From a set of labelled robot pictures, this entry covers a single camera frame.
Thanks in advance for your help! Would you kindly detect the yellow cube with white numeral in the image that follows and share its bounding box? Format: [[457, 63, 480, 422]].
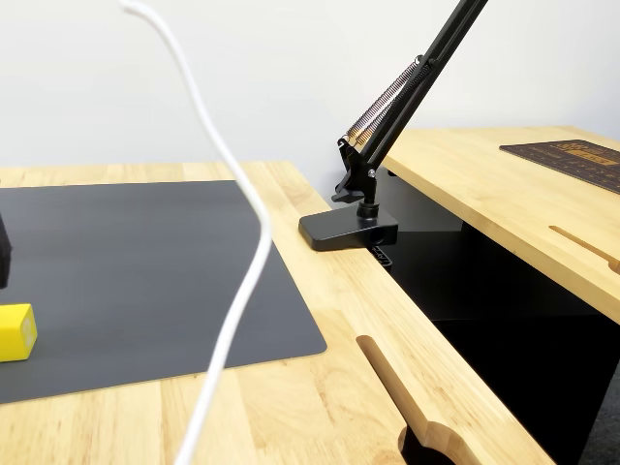
[[0, 303, 39, 363]]

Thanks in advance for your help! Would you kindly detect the dark grey mat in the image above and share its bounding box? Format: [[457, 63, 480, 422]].
[[0, 179, 328, 404]]

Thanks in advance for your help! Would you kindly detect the black spring boom stand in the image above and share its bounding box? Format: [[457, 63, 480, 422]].
[[297, 0, 490, 267]]

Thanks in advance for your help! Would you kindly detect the light wooden desk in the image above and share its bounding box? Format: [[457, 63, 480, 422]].
[[380, 125, 620, 325]]

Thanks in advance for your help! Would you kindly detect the dark brown printed mat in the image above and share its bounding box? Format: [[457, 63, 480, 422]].
[[498, 139, 620, 196]]

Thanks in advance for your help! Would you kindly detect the thick white cable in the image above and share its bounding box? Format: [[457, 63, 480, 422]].
[[120, 0, 273, 465]]

